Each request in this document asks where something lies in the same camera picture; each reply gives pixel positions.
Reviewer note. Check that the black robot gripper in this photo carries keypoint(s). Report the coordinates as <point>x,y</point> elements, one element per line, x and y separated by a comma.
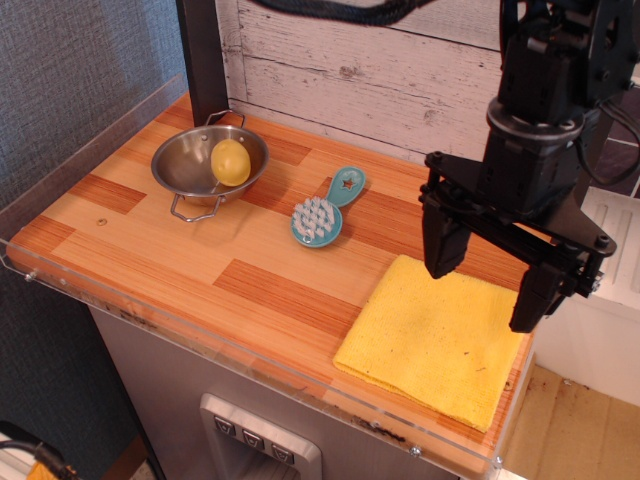
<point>521,198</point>

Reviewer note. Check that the yellow towel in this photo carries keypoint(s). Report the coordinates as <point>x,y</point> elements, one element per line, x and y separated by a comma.
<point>444,344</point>

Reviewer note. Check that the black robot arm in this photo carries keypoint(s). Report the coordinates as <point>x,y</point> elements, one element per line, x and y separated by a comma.
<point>564,64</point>

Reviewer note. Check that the white ridged appliance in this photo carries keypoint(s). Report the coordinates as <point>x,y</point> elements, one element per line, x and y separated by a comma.
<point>595,341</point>

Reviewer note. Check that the teal scrub brush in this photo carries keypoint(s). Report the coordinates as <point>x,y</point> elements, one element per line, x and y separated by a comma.
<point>318,221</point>

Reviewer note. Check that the clear acrylic table guard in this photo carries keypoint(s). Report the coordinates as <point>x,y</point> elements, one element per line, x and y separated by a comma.
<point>236,307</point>

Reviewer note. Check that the yellow potato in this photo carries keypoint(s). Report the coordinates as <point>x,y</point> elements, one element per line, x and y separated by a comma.
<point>230,163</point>

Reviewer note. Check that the grey dispenser button panel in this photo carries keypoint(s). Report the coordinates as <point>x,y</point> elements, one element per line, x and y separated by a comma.
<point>246,446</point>

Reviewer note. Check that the yellow object bottom left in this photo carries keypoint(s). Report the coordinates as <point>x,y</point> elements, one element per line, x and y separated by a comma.
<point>40,471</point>

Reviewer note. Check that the right dark vertical post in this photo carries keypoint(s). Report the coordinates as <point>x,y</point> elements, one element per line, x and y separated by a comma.
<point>608,152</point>

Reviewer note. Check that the dark vertical post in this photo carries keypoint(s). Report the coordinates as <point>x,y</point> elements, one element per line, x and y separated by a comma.
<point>608,152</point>
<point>203,56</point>

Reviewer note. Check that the left dark vertical post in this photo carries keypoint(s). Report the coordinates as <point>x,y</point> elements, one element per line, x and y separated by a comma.
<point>203,56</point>

